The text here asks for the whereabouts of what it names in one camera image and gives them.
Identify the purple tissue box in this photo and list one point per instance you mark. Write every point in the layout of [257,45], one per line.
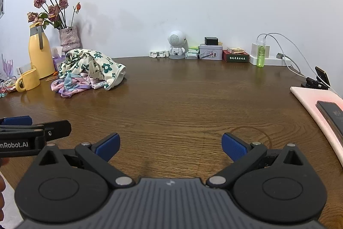
[57,61]

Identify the white wall socket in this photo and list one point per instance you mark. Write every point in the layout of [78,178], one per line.
[2,3]

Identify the grey printed tin box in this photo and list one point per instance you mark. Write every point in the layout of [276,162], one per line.
[211,53]

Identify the clear card stand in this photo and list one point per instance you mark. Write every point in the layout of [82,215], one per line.
[24,68]

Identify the yellow snack packets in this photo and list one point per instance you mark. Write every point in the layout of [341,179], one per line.
[235,50]

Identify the cream green-flowered garment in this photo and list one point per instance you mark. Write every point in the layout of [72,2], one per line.
[107,68]

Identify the purple flower ornament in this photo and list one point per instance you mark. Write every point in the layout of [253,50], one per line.
[8,66]

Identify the small black box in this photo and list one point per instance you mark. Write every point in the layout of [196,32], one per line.
[211,40]

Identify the colourful candy wrappers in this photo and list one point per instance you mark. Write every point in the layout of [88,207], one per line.
[5,88]

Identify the white charger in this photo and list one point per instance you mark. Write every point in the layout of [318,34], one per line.
[254,49]

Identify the white power strip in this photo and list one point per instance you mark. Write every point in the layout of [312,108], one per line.
[273,60]

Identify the pink desk pad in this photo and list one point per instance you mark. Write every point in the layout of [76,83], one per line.
[305,96]

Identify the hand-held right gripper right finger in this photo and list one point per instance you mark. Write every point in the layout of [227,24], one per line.
[234,148]

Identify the yellow thermos jug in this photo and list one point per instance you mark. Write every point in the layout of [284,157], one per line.
[40,57]

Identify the black phone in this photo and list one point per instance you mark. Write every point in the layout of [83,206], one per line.
[332,115]

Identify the person's left hand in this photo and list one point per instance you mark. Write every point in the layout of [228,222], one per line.
[1,186]

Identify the small orange clip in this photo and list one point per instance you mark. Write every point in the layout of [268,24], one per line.
[55,73]

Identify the white astronaut speaker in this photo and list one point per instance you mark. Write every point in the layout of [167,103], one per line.
[175,38]

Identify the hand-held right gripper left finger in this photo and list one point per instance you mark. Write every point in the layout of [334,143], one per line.
[108,148]

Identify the dark red box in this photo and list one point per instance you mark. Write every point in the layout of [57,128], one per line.
[235,57]

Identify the pastel tie-dye garment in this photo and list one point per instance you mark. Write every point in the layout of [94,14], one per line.
[69,86]

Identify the green white small box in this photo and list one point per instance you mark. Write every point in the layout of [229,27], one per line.
[194,50]
[191,56]

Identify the black phone holder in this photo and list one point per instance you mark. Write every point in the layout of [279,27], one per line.
[321,74]

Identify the yellow mug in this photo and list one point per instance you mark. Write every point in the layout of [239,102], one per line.
[29,80]

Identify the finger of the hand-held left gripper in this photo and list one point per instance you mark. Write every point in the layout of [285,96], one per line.
[16,121]
[56,128]

